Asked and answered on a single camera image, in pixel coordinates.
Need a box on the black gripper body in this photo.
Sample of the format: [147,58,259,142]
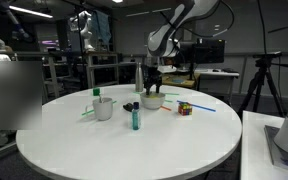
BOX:
[141,63,164,86]

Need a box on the white bowl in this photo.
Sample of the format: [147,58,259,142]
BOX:
[139,91,167,111]

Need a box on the Rubik's cube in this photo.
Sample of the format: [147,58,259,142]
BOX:
[177,101,193,117]

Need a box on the stainless steel bottle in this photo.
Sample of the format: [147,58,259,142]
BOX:
[134,61,145,93]

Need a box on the long green stick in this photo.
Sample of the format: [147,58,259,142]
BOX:
[132,91,180,97]

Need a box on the wooden desk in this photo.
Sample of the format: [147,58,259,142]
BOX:
[161,73,201,90]

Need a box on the small black object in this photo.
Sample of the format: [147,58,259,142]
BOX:
[122,102,135,113]

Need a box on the teal plastic bottle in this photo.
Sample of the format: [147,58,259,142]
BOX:
[131,101,142,131]

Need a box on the blue stick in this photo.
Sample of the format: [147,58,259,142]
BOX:
[176,100,217,113]

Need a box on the white mug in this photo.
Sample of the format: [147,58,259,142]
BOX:
[84,96,114,122]

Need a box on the white desk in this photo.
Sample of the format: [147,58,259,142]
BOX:
[194,68,240,98]

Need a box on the black monitor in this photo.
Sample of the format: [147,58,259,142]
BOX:
[178,38,227,81]

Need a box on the green stick under mug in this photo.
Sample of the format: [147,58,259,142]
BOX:
[81,100,118,117]

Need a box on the blue hanging cloth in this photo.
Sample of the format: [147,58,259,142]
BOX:
[91,9,112,46]

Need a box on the long ceiling light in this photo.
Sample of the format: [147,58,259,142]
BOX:
[0,0,54,19]

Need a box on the metal frame table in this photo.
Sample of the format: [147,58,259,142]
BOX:
[83,51,120,89]

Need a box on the black camera tripod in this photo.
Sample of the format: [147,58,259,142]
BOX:
[238,58,288,118]

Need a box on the black camera on tripod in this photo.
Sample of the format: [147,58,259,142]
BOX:
[252,50,283,60]

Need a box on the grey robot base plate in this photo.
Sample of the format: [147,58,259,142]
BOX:
[263,124,288,176]

